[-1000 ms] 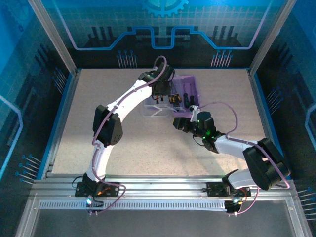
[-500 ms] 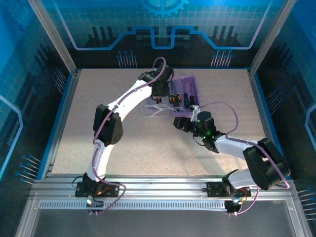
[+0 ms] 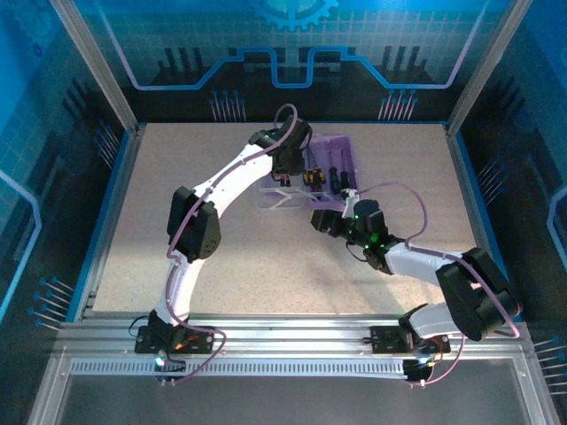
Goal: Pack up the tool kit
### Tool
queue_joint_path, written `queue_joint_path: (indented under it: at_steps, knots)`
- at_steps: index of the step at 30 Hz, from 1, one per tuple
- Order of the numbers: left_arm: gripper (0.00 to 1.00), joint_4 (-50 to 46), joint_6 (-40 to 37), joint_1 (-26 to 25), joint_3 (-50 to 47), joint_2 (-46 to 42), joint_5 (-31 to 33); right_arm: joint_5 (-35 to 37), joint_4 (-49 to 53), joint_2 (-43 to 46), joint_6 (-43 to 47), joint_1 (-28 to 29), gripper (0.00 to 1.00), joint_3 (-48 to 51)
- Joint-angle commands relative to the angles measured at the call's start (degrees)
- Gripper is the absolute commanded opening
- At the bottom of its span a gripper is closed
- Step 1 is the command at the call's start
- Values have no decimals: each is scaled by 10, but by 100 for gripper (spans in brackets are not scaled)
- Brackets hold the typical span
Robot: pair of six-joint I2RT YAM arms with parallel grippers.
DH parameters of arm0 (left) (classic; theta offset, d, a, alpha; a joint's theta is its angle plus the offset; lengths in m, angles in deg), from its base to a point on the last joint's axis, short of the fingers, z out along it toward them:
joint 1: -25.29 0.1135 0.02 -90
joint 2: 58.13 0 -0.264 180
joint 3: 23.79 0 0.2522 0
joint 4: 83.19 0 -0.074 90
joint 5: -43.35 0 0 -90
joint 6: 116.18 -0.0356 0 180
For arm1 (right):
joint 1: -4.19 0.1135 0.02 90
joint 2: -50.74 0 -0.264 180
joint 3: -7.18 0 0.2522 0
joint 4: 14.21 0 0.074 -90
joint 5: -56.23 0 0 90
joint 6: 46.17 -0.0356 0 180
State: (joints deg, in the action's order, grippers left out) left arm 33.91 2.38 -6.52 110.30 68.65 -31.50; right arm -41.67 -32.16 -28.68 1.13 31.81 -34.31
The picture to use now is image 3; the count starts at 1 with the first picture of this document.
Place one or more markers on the purple toolbox with clear lid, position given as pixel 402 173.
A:
pixel 341 150

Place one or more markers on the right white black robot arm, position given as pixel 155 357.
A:
pixel 416 261

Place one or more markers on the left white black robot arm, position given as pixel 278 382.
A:
pixel 230 177

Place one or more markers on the side rail with blue strip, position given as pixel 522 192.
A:
pixel 113 221
pixel 472 199

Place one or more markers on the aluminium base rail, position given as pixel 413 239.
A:
pixel 288 329

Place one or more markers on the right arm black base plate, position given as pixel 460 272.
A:
pixel 385 341

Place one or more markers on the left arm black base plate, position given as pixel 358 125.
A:
pixel 201 344

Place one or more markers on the aluminium corner post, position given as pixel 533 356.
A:
pixel 105 75
pixel 480 75

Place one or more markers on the aluminium outer frame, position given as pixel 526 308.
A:
pixel 53 389

